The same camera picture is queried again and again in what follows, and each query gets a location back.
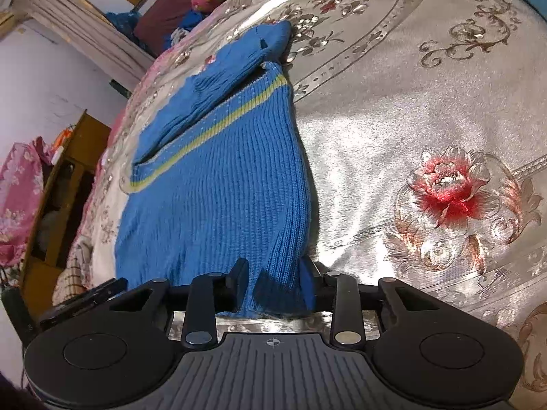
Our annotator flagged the wooden desk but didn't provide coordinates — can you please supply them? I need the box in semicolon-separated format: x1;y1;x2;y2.
19;113;110;319

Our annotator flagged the beige left curtain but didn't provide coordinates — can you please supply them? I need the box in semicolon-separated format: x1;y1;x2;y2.
12;0;153;91

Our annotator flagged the pink floral cloth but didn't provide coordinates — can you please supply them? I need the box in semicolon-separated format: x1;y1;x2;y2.
0;137;51;268

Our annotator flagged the maroon bed sheet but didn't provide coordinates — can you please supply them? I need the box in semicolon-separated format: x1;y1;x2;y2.
134;0;192;56

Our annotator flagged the checkered cloth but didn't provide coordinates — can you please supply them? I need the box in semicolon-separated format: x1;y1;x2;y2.
52;236;93;306

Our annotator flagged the silver pink floral bedspread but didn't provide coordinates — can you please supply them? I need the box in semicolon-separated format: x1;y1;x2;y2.
76;0;546;409

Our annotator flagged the orange object on desk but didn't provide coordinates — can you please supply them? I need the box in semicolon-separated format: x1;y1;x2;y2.
51;125;75;153

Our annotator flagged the blue white crumpled garment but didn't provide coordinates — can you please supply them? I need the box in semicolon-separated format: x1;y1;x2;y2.
162;9;209;51

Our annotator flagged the blue plastic bag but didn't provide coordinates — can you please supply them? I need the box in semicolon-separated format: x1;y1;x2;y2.
105;11;142;46

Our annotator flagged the blue knitted sweater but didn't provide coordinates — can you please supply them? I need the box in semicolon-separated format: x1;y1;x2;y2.
114;21;310;316

